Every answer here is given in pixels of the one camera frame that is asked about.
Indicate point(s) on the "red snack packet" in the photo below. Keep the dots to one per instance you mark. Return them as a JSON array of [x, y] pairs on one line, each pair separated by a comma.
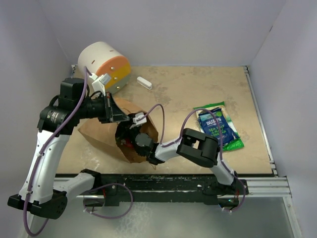
[[128, 143]]

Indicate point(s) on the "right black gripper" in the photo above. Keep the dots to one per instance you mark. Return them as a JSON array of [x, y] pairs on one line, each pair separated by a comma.
[[124, 127]]

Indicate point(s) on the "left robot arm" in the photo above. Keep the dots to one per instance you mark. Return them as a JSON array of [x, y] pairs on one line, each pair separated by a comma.
[[39, 195]]

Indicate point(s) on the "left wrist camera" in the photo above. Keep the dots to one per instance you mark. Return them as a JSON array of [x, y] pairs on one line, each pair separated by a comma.
[[99, 82]]

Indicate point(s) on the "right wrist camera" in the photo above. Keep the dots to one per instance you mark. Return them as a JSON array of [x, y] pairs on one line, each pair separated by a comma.
[[138, 120]]

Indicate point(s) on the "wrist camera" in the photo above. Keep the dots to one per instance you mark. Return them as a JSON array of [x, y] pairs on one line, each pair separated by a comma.
[[138, 120], [99, 82]]

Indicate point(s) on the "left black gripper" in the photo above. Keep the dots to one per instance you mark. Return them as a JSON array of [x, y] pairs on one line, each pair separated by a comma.
[[112, 112]]

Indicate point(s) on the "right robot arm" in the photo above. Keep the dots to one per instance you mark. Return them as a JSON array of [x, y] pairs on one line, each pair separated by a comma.
[[195, 146]]

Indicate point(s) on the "round toy drawer cabinet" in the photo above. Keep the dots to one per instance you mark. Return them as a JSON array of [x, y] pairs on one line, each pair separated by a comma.
[[101, 58]]

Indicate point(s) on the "small white block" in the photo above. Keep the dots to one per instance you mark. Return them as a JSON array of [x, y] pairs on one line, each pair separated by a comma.
[[145, 83]]

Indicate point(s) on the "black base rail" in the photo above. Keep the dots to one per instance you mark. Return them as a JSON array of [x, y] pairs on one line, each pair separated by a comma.
[[164, 188]]

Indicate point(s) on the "green cassava chips bag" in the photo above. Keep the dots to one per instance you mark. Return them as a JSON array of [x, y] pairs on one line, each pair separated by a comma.
[[232, 143]]

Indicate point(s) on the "brown paper bag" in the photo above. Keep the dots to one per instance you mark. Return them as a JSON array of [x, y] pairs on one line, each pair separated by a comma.
[[114, 148]]

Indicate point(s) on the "blue Burts chips bag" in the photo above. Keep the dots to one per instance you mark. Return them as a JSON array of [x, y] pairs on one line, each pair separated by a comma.
[[218, 126]]

